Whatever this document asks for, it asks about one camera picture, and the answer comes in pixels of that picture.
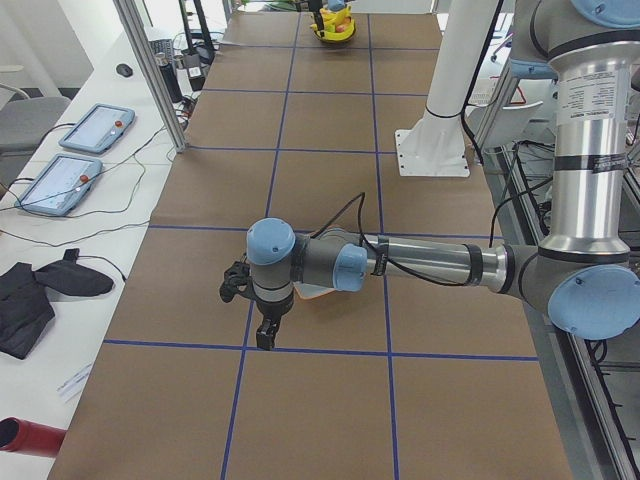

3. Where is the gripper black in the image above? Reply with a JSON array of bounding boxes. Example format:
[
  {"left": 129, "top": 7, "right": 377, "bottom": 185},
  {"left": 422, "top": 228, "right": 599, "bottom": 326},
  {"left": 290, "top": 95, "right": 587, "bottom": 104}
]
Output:
[{"left": 256, "top": 294, "right": 294, "bottom": 350}]

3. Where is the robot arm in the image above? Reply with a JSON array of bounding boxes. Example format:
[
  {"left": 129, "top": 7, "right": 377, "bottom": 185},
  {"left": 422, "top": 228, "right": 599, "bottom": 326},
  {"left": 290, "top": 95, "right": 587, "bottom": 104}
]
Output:
[
  {"left": 238, "top": 1, "right": 639, "bottom": 350},
  {"left": 306, "top": 0, "right": 347, "bottom": 36}
]

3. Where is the wicker basket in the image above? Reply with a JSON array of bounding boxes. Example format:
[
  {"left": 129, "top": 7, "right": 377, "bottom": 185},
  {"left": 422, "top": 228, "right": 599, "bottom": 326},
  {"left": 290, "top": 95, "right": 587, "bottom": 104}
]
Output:
[{"left": 311, "top": 17, "right": 356, "bottom": 44}]

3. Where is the grey square plate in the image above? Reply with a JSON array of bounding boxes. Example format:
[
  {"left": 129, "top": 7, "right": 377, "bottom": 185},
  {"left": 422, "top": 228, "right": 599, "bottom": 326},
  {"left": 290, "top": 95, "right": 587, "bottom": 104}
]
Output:
[{"left": 294, "top": 283, "right": 335, "bottom": 300}]

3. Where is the black bottle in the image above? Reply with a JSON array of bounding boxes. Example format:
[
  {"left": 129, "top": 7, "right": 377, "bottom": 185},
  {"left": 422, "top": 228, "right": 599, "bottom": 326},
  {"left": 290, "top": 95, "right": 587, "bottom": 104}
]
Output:
[{"left": 154, "top": 52, "right": 183, "bottom": 104}]

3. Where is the white pillar base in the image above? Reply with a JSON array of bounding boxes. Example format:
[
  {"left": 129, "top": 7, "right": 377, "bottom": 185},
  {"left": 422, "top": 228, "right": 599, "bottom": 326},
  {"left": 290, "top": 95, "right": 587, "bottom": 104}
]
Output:
[{"left": 395, "top": 0, "right": 502, "bottom": 178}]

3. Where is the computer mouse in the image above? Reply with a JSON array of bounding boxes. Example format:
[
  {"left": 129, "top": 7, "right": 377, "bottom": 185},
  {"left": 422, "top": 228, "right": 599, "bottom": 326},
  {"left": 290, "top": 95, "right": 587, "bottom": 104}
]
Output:
[{"left": 116, "top": 63, "right": 133, "bottom": 78}]

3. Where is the black cloth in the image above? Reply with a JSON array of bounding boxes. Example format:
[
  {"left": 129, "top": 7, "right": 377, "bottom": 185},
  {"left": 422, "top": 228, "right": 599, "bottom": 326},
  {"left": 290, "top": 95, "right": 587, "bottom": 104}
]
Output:
[{"left": 1, "top": 248, "right": 114, "bottom": 360}]

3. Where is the teach pendant far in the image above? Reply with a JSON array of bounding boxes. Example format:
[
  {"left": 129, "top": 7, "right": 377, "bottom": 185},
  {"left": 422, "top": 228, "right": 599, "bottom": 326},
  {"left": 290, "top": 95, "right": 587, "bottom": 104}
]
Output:
[{"left": 58, "top": 103, "right": 136, "bottom": 154}]

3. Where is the teach pendant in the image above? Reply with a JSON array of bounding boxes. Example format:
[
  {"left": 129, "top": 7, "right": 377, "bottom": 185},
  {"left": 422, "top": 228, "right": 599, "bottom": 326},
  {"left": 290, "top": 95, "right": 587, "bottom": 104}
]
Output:
[
  {"left": 14, "top": 154, "right": 103, "bottom": 217},
  {"left": 58, "top": 103, "right": 136, "bottom": 154}
]

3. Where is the teach pendant near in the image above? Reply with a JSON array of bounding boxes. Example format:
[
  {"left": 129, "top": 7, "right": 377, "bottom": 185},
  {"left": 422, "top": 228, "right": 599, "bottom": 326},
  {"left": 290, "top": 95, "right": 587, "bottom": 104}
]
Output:
[{"left": 14, "top": 154, "right": 103, "bottom": 217}]

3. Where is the red tube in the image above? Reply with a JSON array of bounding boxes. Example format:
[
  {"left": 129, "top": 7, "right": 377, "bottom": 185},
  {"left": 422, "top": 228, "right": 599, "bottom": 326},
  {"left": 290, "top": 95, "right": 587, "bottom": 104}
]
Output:
[{"left": 1, "top": 417, "right": 67, "bottom": 458}]

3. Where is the black camera cable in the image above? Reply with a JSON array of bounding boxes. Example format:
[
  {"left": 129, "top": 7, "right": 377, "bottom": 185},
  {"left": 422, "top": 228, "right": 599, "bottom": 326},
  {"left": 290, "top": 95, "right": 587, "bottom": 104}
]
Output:
[{"left": 311, "top": 191, "right": 503, "bottom": 287}]

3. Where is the aluminium frame post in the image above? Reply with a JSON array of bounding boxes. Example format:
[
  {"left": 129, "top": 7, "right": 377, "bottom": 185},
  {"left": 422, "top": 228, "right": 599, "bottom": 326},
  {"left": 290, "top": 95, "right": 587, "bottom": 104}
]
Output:
[{"left": 113, "top": 0, "right": 187, "bottom": 153}]

